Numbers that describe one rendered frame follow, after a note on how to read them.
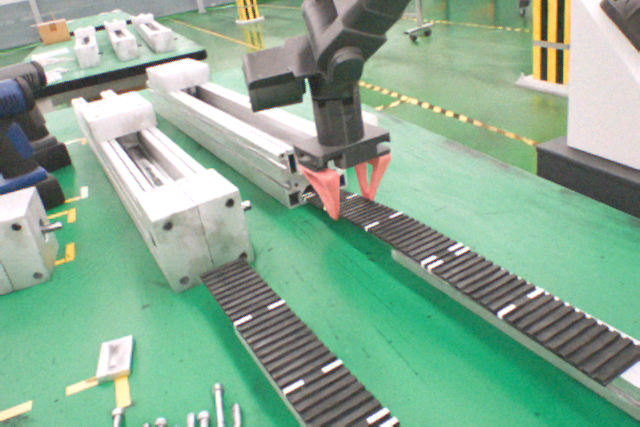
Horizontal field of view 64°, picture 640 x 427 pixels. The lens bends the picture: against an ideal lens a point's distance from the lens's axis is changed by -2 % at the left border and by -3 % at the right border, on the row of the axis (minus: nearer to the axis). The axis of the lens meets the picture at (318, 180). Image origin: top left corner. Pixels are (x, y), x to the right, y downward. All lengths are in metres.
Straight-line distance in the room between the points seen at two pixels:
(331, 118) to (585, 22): 0.39
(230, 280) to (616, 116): 0.55
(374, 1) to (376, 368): 0.32
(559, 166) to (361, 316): 0.45
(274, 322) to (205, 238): 0.16
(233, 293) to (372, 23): 0.29
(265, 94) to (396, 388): 0.32
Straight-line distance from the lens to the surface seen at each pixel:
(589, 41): 0.81
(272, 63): 0.57
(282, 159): 0.71
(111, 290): 0.67
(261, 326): 0.48
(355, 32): 0.51
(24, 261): 0.74
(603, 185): 0.81
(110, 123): 0.96
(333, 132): 0.60
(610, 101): 0.80
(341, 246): 0.63
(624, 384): 0.43
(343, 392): 0.41
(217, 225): 0.60
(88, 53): 2.66
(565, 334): 0.45
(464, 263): 0.52
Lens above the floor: 1.11
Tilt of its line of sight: 24 degrees down
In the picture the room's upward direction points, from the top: 10 degrees counter-clockwise
